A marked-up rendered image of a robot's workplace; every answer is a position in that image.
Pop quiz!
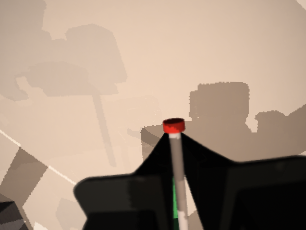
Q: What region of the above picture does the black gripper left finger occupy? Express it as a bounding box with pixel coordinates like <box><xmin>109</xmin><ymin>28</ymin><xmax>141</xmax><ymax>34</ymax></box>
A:
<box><xmin>73</xmin><ymin>133</ymin><xmax>174</xmax><ymax>230</ymax></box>

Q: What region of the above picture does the grey pin with red cap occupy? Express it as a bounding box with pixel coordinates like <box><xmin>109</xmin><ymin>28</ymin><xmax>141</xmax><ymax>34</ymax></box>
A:
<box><xmin>163</xmin><ymin>118</ymin><xmax>189</xmax><ymax>230</ymax></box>

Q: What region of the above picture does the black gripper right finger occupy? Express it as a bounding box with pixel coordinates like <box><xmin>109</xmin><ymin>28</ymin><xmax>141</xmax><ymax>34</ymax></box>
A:
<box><xmin>181</xmin><ymin>132</ymin><xmax>306</xmax><ymax>230</ymax></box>

